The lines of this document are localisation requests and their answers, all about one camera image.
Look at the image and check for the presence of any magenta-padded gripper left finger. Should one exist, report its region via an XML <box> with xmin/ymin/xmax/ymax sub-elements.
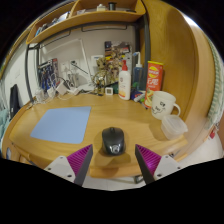
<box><xmin>44</xmin><ymin>143</ymin><xmax>94</xmax><ymax>187</ymax></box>

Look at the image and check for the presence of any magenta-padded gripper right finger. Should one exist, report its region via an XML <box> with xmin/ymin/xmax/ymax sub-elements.
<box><xmin>134</xmin><ymin>143</ymin><xmax>183</xmax><ymax>185</ymax></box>

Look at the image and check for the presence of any black computer mouse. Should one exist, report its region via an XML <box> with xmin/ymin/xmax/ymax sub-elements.
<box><xmin>101</xmin><ymin>126</ymin><xmax>126</xmax><ymax>156</ymax></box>

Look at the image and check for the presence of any light blue mouse pad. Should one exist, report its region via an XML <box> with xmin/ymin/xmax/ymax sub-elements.
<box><xmin>30</xmin><ymin>106</ymin><xmax>93</xmax><ymax>145</ymax></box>

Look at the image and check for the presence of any white mug with print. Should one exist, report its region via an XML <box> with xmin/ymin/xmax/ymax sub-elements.
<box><xmin>150</xmin><ymin>90</ymin><xmax>182</xmax><ymax>121</ymax></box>

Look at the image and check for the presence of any teal bedding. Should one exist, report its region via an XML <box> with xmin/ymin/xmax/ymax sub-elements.
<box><xmin>0</xmin><ymin>108</ymin><xmax>11</xmax><ymax>141</ymax></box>

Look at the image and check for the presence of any white power strip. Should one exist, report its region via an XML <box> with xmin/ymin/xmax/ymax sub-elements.
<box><xmin>68</xmin><ymin>86</ymin><xmax>81</xmax><ymax>96</ymax></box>

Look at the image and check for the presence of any white charger block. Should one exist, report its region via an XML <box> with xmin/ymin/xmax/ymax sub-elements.
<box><xmin>54</xmin><ymin>82</ymin><xmax>69</xmax><ymax>96</ymax></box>

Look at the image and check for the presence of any black bag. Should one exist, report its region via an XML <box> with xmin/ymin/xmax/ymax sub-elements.
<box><xmin>9</xmin><ymin>84</ymin><xmax>22</xmax><ymax>120</ymax></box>

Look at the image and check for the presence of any red chips can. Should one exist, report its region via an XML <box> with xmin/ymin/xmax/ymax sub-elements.
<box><xmin>143</xmin><ymin>60</ymin><xmax>164</xmax><ymax>108</ymax></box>

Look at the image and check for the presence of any white pump bottle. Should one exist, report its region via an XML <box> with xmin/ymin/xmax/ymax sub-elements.
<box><xmin>118</xmin><ymin>59</ymin><xmax>132</xmax><ymax>101</ymax></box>

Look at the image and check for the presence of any dark green round box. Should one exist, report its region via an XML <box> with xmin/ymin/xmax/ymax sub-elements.
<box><xmin>111</xmin><ymin>81</ymin><xmax>121</xmax><ymax>95</ymax></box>

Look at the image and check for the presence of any blue model kit box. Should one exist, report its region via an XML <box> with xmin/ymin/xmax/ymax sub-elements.
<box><xmin>37</xmin><ymin>58</ymin><xmax>59</xmax><ymax>93</ymax></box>

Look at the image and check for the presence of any brown tree figure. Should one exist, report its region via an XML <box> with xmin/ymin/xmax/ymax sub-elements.
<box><xmin>93</xmin><ymin>46</ymin><xmax>118</xmax><ymax>96</ymax></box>

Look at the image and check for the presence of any colourful printed box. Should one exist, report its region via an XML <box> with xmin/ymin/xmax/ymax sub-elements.
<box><xmin>104</xmin><ymin>40</ymin><xmax>132</xmax><ymax>61</ymax></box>

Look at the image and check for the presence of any wooden shelf unit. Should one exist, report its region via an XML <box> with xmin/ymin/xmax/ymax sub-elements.
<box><xmin>25</xmin><ymin>0</ymin><xmax>147</xmax><ymax>45</ymax></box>

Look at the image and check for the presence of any white wall socket panel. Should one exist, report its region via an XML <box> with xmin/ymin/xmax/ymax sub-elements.
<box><xmin>59</xmin><ymin>59</ymin><xmax>81</xmax><ymax>73</ymax></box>

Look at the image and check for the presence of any white wall device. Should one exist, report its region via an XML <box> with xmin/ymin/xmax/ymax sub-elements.
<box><xmin>90</xmin><ymin>54</ymin><xmax>104</xmax><ymax>68</ymax></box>

